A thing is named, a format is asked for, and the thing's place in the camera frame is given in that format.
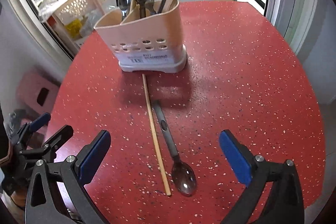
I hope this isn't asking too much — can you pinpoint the pink utensil holder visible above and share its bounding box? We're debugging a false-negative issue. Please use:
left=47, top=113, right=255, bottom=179
left=94, top=0, right=187, bottom=73

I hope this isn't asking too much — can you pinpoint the light bamboo chopstick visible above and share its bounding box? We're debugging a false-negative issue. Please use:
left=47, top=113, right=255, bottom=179
left=142, top=74, right=171, bottom=197

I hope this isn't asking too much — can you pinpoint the pink perforated storage rack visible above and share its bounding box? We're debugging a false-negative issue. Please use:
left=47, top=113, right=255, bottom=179
left=39, top=0, right=116, bottom=52

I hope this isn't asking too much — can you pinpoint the pink plastic stool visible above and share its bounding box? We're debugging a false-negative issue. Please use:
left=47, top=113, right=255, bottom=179
left=16, top=69, right=60, bottom=114

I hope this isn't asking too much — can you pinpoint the grey handled metal spoon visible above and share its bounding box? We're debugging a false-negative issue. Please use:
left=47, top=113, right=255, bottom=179
left=153, top=101, right=197, bottom=197

